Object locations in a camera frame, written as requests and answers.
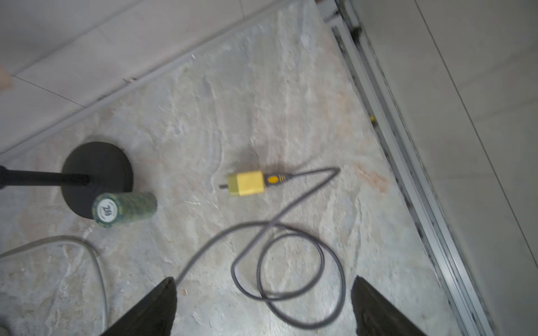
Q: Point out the beige microphone on stand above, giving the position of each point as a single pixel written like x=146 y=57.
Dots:
x=90 y=170

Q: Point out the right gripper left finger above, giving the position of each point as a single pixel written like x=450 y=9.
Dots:
x=154 y=314

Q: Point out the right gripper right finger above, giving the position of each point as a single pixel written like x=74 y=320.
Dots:
x=376 y=315

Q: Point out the green camouflage tape roll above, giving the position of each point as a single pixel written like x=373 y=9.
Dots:
x=113 y=209

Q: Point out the yellow charger plug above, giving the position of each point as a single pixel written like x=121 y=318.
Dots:
x=244 y=184

